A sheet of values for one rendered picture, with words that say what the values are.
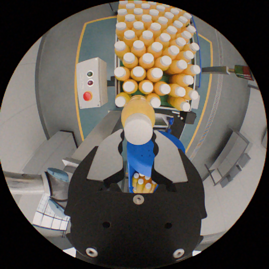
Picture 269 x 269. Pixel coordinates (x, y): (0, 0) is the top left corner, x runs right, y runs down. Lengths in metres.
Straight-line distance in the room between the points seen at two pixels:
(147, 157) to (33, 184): 0.48
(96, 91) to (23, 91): 2.55
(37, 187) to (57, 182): 0.10
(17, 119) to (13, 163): 1.01
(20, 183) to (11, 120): 2.28
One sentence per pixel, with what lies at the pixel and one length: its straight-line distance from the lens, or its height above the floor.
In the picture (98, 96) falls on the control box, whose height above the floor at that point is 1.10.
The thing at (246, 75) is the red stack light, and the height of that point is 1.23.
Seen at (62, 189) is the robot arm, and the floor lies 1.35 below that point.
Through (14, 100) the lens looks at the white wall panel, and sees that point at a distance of 2.68.
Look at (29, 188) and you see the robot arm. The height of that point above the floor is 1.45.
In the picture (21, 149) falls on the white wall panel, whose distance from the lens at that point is 2.79.
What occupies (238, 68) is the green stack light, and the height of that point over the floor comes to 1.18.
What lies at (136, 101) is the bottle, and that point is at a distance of 0.15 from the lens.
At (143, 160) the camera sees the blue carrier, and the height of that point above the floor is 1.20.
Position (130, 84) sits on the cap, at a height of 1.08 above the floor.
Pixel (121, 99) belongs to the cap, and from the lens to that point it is 0.34.
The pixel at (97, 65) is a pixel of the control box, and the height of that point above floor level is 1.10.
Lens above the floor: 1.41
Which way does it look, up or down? 58 degrees down
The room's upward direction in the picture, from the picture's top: 174 degrees counter-clockwise
